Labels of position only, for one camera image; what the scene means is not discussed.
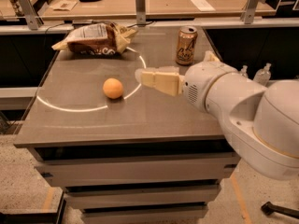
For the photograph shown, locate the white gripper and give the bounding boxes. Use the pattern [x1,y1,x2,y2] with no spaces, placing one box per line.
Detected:
[135,50,237,112]

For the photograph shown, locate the brown chip bag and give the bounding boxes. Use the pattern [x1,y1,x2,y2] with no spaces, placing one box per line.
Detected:
[52,22,137,56]

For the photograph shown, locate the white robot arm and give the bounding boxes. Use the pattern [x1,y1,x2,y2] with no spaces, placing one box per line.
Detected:
[135,51,299,180]

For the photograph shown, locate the orange soda can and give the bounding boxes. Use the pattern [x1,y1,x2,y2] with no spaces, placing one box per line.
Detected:
[176,26,198,65]

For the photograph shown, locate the clear plastic bottle left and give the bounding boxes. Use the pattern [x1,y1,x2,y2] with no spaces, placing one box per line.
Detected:
[238,65,249,78]

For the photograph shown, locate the clear plastic bottle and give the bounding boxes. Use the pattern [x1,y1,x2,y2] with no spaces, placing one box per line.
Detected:
[253,63,271,86]
[238,65,249,78]

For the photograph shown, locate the white paper note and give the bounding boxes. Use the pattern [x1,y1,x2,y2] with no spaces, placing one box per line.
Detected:
[192,0,215,12]

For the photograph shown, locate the clear plastic bottle right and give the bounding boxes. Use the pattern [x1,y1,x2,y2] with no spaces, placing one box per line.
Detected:
[253,63,271,86]

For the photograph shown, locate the orange fruit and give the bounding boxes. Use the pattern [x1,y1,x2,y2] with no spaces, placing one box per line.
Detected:
[103,78,123,99]

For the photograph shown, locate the grey drawer cabinet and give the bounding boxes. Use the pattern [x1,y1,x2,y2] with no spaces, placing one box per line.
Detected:
[15,26,239,224]

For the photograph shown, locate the paper card on desk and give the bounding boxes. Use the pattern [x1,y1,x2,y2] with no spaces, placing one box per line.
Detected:
[50,0,77,11]

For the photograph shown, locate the black chair base leg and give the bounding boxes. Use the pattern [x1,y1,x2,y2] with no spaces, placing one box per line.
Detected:
[261,202,299,219]

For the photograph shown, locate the metal bracket centre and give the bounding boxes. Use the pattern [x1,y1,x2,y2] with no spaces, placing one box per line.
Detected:
[135,0,146,26]

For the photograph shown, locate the metal bracket left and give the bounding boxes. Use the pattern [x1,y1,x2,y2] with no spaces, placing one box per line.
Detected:
[18,0,40,30]

